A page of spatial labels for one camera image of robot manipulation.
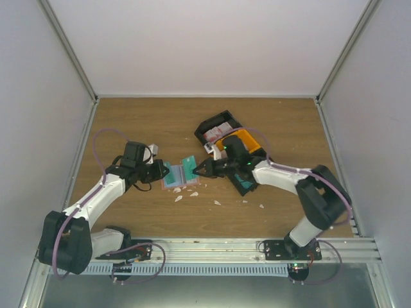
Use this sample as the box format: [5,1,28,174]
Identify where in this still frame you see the red white card stack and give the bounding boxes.
[203,122,232,142]

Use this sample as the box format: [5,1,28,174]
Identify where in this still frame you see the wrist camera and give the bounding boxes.
[204,142,222,160]
[143,144,158,164]

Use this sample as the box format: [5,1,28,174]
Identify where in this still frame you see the teal credit card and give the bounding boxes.
[182,155,198,182]

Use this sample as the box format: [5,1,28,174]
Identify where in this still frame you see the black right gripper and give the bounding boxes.
[193,157,238,178]

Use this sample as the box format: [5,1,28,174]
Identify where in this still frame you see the white debris pile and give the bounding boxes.
[172,187,199,203]

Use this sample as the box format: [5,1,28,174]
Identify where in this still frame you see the black bin red cards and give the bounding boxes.
[194,110,241,145]

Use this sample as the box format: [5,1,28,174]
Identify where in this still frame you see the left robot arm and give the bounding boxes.
[38,141,170,279]

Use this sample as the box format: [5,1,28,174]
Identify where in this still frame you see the yellow bin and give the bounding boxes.
[214,127,261,153]

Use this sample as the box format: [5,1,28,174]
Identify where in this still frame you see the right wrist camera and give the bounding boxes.
[204,142,222,160]

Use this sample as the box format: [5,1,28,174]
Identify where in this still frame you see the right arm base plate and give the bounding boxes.
[262,239,322,261]

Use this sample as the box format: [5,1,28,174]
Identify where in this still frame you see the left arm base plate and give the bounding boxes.
[96,239,152,262]

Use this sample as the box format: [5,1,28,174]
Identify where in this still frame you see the pink card holder wallet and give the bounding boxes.
[161,162,200,189]

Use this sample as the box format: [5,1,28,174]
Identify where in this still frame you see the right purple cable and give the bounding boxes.
[211,127,353,285]

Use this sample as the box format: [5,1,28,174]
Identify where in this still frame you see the grey cable duct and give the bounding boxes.
[83,262,288,277]

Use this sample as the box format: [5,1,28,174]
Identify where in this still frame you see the teal card stack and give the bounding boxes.
[235,174,253,189]

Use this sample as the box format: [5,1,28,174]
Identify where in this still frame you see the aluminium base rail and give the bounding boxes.
[33,236,383,264]

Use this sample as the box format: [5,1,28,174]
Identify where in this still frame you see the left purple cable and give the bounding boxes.
[51,128,166,285]

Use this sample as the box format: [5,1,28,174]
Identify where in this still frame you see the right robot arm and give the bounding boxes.
[193,135,352,260]

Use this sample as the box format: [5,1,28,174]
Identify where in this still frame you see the black bin teal cards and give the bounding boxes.
[229,150,267,197]

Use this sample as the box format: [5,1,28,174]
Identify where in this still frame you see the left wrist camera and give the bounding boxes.
[143,144,158,164]

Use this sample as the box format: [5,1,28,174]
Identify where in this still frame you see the purple cable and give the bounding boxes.
[211,127,353,285]
[51,128,166,285]

